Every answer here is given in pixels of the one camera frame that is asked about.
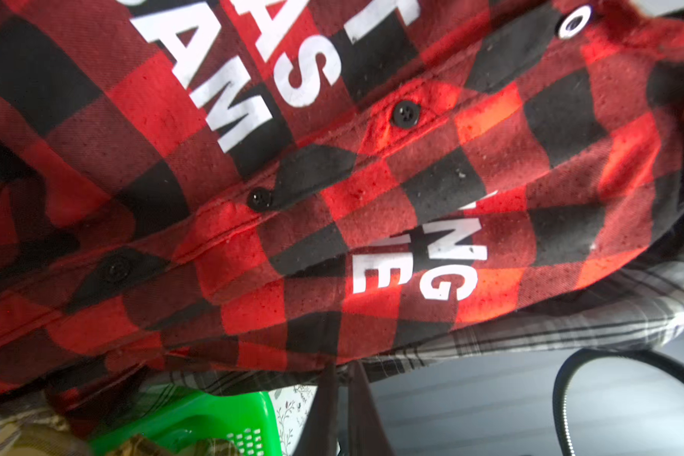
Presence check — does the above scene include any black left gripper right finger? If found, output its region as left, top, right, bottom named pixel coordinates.
left=348, top=361, right=395, bottom=456

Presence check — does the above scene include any yellow plaid long-sleeve shirt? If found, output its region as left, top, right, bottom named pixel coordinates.
left=0, top=410, right=241, bottom=455

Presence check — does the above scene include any floral table mat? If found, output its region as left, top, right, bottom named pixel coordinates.
left=269, top=385, right=317, bottom=456

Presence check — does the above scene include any grey plaid long-sleeve shirt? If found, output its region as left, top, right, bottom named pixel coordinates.
left=147, top=187, right=684, bottom=397

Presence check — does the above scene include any green perforated plastic tray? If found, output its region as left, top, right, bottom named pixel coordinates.
left=89, top=393, right=282, bottom=456

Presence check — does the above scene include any red black plaid shirt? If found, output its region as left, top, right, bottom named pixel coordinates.
left=0, top=1, right=684, bottom=410

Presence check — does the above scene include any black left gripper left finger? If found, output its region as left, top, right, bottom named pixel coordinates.
left=294, top=364, right=338, bottom=456

